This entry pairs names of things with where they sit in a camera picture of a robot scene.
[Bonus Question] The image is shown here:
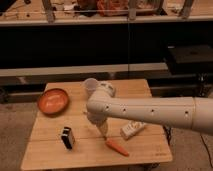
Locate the black box on shelf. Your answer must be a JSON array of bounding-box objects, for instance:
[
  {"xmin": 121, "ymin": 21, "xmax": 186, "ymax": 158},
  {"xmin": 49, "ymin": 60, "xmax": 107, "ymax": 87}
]
[{"xmin": 166, "ymin": 45, "xmax": 213, "ymax": 74}]

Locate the clear plastic cup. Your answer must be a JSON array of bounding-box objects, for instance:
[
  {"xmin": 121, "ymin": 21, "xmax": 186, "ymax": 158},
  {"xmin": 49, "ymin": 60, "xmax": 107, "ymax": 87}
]
[{"xmin": 83, "ymin": 78, "xmax": 99, "ymax": 98}]

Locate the white lotion bottle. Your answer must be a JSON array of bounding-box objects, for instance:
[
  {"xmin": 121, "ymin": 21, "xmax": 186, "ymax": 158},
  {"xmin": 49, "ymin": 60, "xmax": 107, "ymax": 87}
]
[{"xmin": 120, "ymin": 121, "xmax": 146, "ymax": 140}]

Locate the black cable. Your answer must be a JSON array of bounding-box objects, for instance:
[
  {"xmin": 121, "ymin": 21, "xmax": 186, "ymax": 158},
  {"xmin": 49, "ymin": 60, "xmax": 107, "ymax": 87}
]
[{"xmin": 199, "ymin": 133, "xmax": 213, "ymax": 169}]

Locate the wooden folding table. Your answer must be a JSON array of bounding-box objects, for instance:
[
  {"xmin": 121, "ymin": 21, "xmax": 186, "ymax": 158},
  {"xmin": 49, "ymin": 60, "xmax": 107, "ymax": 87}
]
[{"xmin": 21, "ymin": 82, "xmax": 172, "ymax": 171}]

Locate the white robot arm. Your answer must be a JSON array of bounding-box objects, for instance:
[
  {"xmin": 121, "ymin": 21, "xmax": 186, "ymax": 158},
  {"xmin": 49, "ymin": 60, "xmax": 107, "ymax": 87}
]
[{"xmin": 86, "ymin": 82, "xmax": 213, "ymax": 135}]

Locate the orange toy carrot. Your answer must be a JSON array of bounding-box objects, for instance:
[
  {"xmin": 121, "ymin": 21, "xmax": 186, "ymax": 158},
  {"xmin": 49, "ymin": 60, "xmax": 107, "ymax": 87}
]
[{"xmin": 105, "ymin": 139, "xmax": 129, "ymax": 157}]

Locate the black and white eraser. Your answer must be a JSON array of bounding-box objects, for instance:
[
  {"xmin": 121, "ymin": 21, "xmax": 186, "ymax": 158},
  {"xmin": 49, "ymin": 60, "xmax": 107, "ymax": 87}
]
[{"xmin": 61, "ymin": 127, "xmax": 75, "ymax": 150}]

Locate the orange bowl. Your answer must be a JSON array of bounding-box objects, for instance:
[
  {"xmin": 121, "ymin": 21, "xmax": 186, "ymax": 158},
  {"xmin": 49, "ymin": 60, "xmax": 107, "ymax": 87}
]
[{"xmin": 37, "ymin": 88, "xmax": 70, "ymax": 115}]

